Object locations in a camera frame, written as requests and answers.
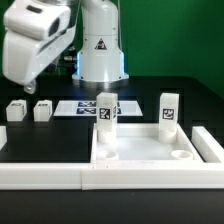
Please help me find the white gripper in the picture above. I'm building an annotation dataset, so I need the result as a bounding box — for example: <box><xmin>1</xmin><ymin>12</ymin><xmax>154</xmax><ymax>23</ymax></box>
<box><xmin>2</xmin><ymin>0</ymin><xmax>78</xmax><ymax>94</ymax></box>

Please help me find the white square table top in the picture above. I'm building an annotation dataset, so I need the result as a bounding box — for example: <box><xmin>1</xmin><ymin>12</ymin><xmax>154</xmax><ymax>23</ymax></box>
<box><xmin>91</xmin><ymin>123</ymin><xmax>203</xmax><ymax>163</ymax></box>

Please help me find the white U-shaped obstacle fence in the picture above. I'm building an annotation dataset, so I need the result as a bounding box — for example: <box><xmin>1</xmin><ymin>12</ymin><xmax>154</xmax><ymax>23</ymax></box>
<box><xmin>0</xmin><ymin>126</ymin><xmax>224</xmax><ymax>190</ymax></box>

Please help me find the white marker base plate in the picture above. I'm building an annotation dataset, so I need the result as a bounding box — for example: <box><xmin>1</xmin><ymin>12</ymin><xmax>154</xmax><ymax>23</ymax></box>
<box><xmin>52</xmin><ymin>100</ymin><xmax>144</xmax><ymax>118</ymax></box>

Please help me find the white hanging cable right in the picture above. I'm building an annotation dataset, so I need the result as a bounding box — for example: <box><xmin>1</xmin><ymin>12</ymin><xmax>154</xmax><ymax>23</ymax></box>
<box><xmin>119</xmin><ymin>0</ymin><xmax>124</xmax><ymax>51</ymax></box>

